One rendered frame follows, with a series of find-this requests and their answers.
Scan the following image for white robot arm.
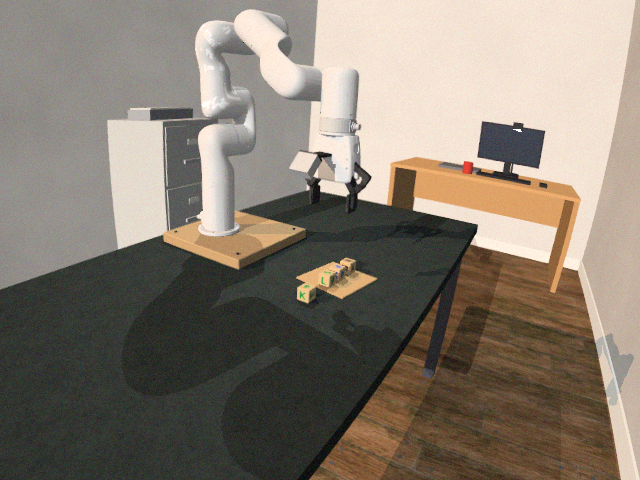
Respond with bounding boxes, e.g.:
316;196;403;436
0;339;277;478
195;10;361;237

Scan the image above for tan square mat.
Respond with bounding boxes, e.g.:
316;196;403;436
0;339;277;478
297;262;377;299

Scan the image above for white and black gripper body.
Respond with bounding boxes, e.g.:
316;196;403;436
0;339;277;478
312;131;361;184

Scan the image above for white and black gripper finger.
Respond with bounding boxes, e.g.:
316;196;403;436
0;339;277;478
305;177;321;205
345;163;372;214

